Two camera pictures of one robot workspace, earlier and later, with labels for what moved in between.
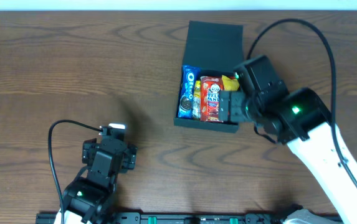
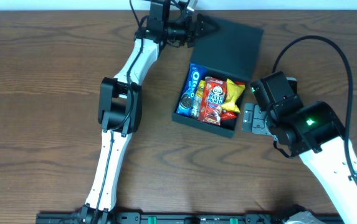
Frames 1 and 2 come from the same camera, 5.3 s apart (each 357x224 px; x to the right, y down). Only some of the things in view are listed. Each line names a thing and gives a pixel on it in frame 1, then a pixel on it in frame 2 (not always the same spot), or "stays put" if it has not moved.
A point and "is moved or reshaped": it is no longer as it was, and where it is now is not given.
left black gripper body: x=88 y=150 -> x=192 y=31
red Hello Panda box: x=210 y=88 stays put
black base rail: x=152 y=218 stays put
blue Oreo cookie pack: x=190 y=74 is moved or reshaped
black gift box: x=207 y=98 is moved or reshaped
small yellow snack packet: x=230 y=84 is moved or reshaped
